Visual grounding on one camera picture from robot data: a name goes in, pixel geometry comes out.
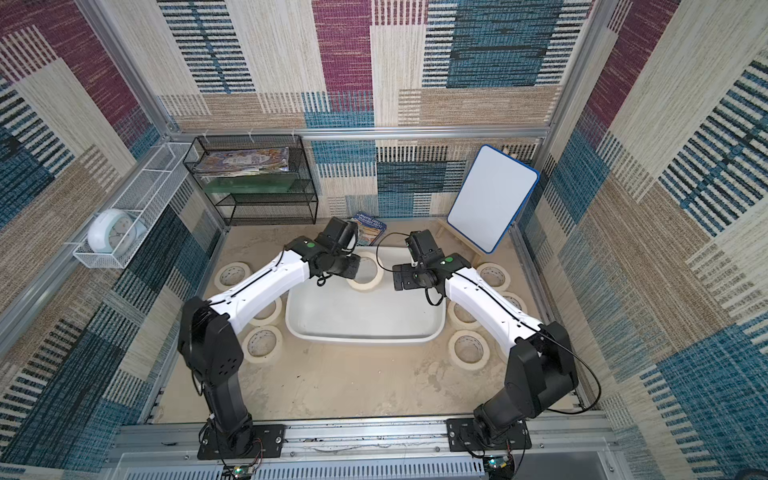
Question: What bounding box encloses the masking tape roll one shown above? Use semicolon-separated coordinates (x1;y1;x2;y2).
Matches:
214;262;252;292

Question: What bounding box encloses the white wire wall basket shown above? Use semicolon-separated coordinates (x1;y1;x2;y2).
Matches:
73;142;189;269

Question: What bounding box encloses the green board on shelf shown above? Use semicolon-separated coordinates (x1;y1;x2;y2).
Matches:
203;174;297;194

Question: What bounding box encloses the masking tape roll eight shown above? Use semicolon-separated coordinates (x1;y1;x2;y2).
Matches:
347;251;384;292

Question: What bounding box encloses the white plastic storage box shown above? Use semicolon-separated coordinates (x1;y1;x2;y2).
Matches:
285;247;446;345

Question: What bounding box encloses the white round alarm clock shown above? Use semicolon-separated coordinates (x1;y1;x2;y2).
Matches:
87;209;147;257

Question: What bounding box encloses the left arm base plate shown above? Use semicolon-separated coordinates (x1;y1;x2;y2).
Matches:
197;420;286;460

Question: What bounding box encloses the masking tape roll five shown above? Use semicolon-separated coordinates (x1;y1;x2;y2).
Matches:
249;297;283;327

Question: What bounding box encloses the masking tape roll nine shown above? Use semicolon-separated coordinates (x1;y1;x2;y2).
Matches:
448;330;491;371

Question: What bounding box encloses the blue treehouse book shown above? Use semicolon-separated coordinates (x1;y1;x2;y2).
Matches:
352;212;387;246

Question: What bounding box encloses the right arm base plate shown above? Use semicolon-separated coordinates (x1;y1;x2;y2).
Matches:
444;417;532;455

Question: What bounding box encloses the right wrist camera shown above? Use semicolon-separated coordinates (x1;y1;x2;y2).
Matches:
406;230;445;265

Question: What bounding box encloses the masking tape roll three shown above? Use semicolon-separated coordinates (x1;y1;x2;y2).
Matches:
501;291;528;314

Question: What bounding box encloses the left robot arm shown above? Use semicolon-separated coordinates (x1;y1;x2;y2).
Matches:
177;233;360;459

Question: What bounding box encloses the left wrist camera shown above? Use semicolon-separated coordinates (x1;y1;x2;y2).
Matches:
316;217;359;253

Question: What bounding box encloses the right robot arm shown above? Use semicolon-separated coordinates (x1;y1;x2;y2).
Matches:
392;256;579;445

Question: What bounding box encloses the masking tape roll six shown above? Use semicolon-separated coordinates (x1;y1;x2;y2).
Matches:
241;325;284;364

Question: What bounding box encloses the black wire shelf rack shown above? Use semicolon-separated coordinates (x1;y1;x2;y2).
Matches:
183;134;319;227

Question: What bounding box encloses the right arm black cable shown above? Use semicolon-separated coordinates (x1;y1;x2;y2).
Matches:
375;232;602;415

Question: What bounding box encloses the masking tape roll four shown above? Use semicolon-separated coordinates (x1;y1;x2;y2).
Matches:
447;301;481;331

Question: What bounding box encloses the masking tape roll eleven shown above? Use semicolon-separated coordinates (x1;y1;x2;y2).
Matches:
476;262;511;292

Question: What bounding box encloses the colourful puzzle box on shelf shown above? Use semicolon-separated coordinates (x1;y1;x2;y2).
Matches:
192;147;290;178

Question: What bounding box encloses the blue framed whiteboard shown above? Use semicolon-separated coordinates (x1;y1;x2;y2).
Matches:
447;145;540;254

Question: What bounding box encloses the wooden easel stand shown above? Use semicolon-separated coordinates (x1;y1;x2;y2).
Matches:
434;218;484;255

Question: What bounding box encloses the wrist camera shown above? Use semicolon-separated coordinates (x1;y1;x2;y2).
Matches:
316;217;359;253
406;230;445;265

